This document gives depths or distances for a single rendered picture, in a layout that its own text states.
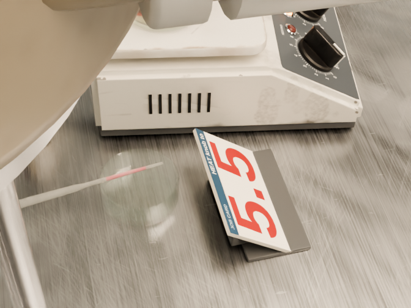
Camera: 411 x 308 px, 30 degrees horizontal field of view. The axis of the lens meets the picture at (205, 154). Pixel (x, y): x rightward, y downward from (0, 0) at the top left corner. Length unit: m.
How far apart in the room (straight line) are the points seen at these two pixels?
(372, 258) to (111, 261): 0.18
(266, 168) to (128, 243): 0.12
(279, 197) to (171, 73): 0.12
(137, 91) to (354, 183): 0.17
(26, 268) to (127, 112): 0.40
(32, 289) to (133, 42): 0.38
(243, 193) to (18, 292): 0.37
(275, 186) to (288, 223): 0.03
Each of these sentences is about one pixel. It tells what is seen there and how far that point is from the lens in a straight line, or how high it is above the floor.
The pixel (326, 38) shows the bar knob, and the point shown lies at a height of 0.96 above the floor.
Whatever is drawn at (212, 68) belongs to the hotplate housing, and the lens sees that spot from 0.54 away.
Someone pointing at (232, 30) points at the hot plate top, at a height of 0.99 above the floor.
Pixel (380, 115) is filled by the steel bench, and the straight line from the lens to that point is 0.62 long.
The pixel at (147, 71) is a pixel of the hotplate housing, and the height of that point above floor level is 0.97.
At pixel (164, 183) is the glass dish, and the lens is 0.55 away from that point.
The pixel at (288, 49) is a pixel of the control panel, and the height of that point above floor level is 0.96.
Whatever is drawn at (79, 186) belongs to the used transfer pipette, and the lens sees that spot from 0.53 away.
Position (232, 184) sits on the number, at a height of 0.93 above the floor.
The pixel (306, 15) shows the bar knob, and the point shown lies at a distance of 0.61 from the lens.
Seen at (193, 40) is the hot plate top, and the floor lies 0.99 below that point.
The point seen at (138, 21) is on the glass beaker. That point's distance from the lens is 0.53.
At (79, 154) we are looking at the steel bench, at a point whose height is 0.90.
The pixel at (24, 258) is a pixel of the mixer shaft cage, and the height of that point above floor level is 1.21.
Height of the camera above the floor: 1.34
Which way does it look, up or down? 50 degrees down
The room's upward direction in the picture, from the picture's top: 3 degrees clockwise
